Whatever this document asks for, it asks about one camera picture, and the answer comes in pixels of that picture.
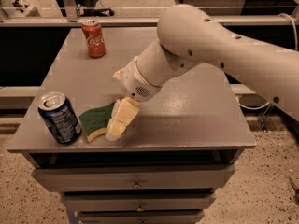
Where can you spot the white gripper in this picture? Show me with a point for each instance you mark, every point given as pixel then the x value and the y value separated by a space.
pixel 135 80

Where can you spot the green and yellow sponge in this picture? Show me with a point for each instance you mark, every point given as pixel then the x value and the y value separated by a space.
pixel 94 121

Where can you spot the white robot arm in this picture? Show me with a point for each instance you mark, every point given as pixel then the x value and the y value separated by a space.
pixel 187 36

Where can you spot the blue pepsi can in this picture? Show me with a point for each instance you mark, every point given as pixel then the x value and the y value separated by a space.
pixel 58 114

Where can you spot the red coca-cola can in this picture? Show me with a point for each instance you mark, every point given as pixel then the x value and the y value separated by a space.
pixel 94 38

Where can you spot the top grey drawer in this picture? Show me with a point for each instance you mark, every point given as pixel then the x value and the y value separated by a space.
pixel 134 178

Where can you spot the grey drawer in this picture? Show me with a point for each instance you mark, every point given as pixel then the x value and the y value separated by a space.
pixel 147 217
pixel 134 178
pixel 138 202

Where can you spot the grey drawer cabinet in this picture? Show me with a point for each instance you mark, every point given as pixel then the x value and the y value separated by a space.
pixel 194 120

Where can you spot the middle grey drawer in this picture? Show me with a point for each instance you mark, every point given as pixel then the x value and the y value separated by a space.
pixel 138 202

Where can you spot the bottom grey drawer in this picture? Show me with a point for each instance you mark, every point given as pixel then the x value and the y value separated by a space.
pixel 147 217

